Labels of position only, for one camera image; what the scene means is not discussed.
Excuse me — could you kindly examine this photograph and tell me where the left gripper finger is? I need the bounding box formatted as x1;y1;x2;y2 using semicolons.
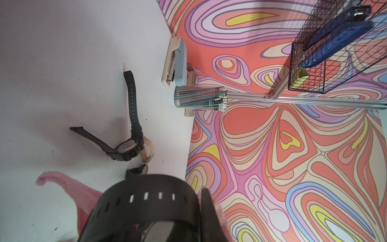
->
200;188;228;242

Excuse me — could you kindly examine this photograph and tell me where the small black looped watch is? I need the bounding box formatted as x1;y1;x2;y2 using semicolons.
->
78;174;201;242

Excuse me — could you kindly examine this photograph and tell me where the beige looped watch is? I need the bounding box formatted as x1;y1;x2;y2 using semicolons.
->
140;137;155;164

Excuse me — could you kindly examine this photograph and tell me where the black rugged digital watch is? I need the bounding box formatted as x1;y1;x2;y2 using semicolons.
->
69;70;146;162

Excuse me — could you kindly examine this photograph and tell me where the pink cloth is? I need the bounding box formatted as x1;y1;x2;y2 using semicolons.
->
36;171;102;235

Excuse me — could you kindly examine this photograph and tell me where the metal pencil cup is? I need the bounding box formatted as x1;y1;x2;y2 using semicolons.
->
174;86;228;112

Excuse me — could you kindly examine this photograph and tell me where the grey stapler on table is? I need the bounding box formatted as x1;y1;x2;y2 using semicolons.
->
161;36;188;88

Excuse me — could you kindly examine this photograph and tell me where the yellow sticky notes block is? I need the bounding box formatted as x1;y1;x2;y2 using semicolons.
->
290;67;310;89

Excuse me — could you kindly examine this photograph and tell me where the blue stapler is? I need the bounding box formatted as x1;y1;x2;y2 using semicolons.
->
300;5;375;69

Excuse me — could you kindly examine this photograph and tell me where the black wire basket back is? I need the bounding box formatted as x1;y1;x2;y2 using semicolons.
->
288;1;387;94

